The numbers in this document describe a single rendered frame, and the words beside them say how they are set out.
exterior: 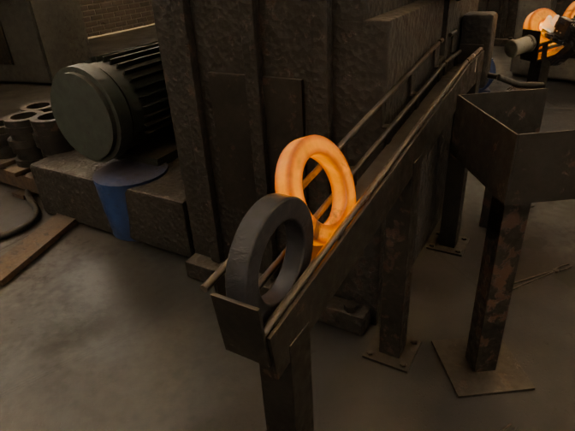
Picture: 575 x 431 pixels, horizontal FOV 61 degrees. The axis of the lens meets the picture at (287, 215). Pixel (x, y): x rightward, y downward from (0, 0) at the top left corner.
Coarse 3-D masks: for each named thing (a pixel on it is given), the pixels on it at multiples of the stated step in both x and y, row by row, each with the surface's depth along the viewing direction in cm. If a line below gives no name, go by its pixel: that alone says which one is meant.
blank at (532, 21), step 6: (534, 12) 173; (540, 12) 174; (546, 12) 175; (552, 12) 175; (528, 18) 174; (534, 18) 173; (540, 18) 174; (552, 18) 175; (528, 24) 173; (534, 24) 173; (540, 42) 173; (540, 48) 174
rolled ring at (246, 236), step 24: (264, 216) 61; (288, 216) 66; (240, 240) 60; (264, 240) 62; (288, 240) 73; (312, 240) 74; (240, 264) 60; (288, 264) 74; (240, 288) 60; (288, 288) 72; (264, 312) 66
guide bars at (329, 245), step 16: (480, 48) 150; (464, 64) 135; (432, 112) 116; (416, 128) 105; (384, 176) 93; (368, 192) 87; (336, 240) 77; (320, 256) 74; (304, 272) 71; (288, 304) 67; (272, 320) 64
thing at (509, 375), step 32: (480, 96) 106; (512, 96) 107; (544, 96) 107; (480, 128) 96; (512, 128) 110; (480, 160) 97; (512, 160) 85; (544, 160) 86; (512, 192) 88; (544, 192) 89; (512, 224) 107; (512, 256) 111; (480, 288) 120; (512, 288) 116; (480, 320) 122; (448, 352) 135; (480, 352) 125; (480, 384) 125; (512, 384) 124
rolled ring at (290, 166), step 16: (288, 144) 79; (304, 144) 78; (320, 144) 81; (288, 160) 75; (304, 160) 77; (320, 160) 85; (336, 160) 84; (288, 176) 74; (336, 176) 86; (352, 176) 88; (288, 192) 74; (336, 192) 87; (352, 192) 87; (336, 208) 86; (352, 208) 86; (320, 224) 78; (336, 224) 82; (320, 240) 78
